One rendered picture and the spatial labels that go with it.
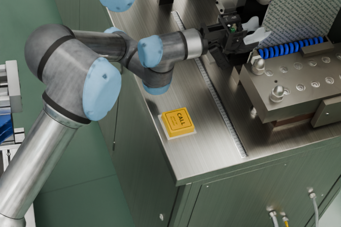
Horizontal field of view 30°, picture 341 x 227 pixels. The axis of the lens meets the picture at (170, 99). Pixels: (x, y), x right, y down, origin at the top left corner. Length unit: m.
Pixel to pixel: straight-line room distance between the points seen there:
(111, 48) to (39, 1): 1.68
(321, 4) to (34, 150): 0.86
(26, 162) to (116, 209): 1.27
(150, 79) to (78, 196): 1.05
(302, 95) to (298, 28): 0.19
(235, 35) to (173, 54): 0.17
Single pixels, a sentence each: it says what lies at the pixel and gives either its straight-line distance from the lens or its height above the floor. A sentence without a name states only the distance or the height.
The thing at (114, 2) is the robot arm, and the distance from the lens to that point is 1.34.
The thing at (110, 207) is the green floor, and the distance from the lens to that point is 2.59.
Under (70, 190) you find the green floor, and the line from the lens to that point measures 2.62.
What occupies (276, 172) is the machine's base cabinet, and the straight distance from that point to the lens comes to 1.87.
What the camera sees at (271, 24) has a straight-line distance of 1.71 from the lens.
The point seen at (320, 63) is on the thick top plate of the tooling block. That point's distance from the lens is 1.80.
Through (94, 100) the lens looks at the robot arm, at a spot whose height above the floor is 1.30.
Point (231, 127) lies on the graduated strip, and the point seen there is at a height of 0.90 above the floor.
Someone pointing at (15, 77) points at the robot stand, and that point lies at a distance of 1.96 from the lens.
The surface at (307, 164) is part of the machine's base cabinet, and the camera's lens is 1.92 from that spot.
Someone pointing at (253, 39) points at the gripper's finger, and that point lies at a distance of 1.69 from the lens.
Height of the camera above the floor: 2.33
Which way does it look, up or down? 54 degrees down
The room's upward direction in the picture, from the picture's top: 12 degrees clockwise
